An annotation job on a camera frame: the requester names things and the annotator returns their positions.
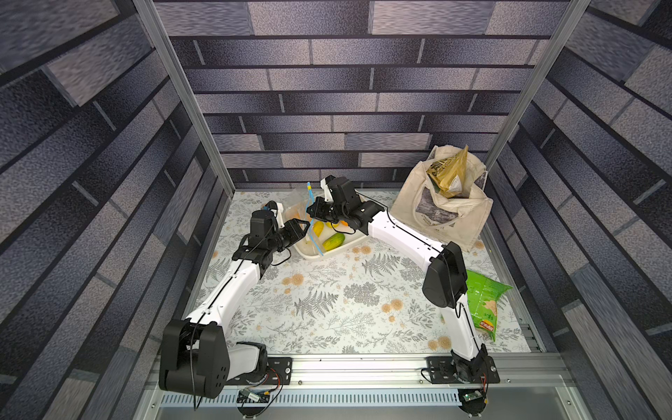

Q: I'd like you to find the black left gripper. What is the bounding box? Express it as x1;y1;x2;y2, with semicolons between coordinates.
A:
266;217;310;254

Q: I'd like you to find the white oval plastic tray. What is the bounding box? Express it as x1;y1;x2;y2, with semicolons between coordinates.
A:
283;201;367;260

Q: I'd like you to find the clear blue-zipper zip-top bag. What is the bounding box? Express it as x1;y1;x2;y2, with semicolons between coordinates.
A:
281;182;325;259

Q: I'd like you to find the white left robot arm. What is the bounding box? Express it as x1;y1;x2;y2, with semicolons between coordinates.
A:
159;201;310;398

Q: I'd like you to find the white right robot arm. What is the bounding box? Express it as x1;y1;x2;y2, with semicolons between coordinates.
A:
307;176;490;383

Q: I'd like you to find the small yellow mango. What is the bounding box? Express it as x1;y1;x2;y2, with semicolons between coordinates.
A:
313;220;325;237

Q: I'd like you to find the green mango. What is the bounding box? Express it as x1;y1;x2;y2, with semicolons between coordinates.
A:
322;233;346;252

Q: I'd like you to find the beige canvas tote bag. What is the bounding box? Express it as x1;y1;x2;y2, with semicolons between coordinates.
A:
390;145;493;251

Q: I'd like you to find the green snack bag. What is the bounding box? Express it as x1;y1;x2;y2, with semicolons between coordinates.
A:
467;271;512;341

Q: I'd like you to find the gold foil snack packet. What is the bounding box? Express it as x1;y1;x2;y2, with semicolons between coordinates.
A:
426;149;468;199

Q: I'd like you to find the left small circuit board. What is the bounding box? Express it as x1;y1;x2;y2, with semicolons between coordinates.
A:
236;388;272;404

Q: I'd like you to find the small circuit board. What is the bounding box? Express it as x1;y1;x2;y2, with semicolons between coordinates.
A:
236;388;272;404
458;388;488;417

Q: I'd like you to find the right small circuit board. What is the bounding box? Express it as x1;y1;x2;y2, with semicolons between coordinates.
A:
458;388;488;417

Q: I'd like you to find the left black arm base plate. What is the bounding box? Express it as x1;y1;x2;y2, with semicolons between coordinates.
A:
226;357;293;386

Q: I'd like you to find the aluminium front rail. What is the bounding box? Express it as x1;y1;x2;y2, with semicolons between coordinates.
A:
141;352;573;390

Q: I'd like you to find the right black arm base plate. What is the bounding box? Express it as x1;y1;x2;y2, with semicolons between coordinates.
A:
425;356;501;385

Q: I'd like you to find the left aluminium frame post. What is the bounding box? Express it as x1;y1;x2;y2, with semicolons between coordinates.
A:
133;0;236;198

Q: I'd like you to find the aluminium frame post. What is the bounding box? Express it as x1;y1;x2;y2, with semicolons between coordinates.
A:
133;0;236;198
485;0;591;171

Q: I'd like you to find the right aluminium frame post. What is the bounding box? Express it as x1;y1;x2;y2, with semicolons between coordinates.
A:
485;0;591;171

